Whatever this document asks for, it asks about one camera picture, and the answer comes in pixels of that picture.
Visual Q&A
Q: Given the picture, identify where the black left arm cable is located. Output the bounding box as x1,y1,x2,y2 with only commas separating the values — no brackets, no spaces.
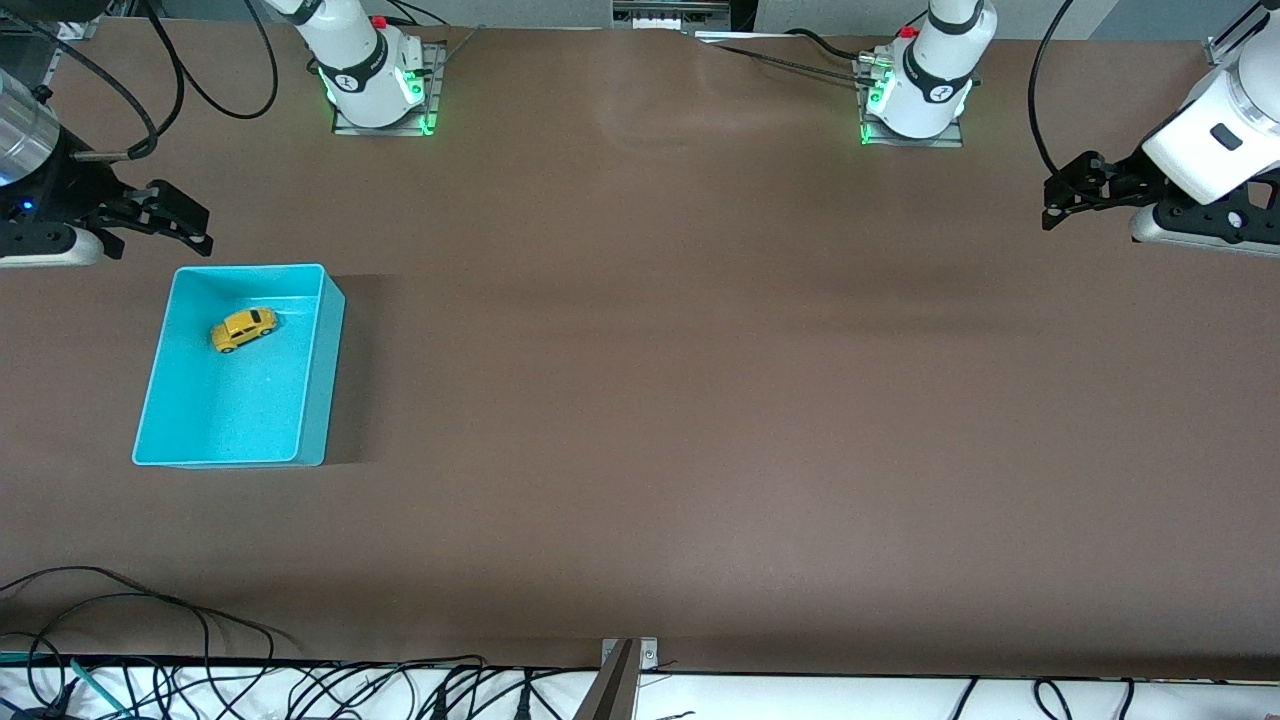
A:
1027,0,1086,181

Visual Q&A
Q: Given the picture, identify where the small metal bracket plate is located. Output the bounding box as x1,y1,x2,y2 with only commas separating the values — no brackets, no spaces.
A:
600,637,661,673

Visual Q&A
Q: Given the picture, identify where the long black cable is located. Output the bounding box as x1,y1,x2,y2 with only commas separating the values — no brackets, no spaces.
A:
0,565,301,720
0,593,216,720

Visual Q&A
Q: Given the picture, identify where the aluminium corner profile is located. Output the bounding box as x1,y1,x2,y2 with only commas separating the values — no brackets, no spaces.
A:
1205,0,1266,66

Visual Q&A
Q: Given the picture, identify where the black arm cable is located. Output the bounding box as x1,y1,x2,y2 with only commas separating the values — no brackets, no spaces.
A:
1027,0,1086,181
20,0,281,163

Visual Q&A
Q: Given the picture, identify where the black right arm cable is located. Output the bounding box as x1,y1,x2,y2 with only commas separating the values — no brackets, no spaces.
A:
20,0,281,163

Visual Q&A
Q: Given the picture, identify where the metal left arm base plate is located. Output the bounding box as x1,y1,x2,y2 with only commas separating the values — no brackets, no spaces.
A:
853,55,966,149

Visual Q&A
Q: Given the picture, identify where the aluminium frame profile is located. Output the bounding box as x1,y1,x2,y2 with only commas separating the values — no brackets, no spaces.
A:
0,15,101,61

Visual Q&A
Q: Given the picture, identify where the grey cable on table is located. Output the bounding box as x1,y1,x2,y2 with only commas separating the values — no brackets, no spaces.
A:
700,28,881,86

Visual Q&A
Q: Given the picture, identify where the yellow beetle toy car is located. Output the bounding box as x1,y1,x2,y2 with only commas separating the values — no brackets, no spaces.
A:
210,307,279,354

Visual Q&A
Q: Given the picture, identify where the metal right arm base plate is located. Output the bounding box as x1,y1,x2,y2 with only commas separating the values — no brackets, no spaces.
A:
330,40,448,138

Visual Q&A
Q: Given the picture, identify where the teal plastic bin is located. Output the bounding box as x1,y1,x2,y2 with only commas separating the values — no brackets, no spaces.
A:
131,263,347,469

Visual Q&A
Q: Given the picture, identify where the teal cable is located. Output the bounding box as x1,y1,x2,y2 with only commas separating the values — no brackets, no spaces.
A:
0,650,131,716

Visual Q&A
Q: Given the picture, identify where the grey metal pole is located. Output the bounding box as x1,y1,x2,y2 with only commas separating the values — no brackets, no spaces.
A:
572,640,641,720

